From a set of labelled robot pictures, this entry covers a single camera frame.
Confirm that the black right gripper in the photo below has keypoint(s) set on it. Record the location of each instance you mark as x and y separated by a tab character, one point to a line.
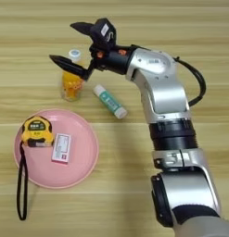
114	60

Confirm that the orange juice bottle white cap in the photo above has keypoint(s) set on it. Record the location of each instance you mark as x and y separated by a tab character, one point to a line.
71	87

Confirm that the small white red box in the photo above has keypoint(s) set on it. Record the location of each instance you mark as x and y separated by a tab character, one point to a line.
61	148

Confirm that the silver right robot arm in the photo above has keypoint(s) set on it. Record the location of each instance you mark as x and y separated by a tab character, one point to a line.
168	92

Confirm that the white green glue stick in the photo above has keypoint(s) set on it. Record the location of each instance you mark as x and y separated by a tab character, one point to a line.
109	101

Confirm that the pink round plate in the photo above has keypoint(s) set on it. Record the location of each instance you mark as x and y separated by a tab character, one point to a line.
80	160

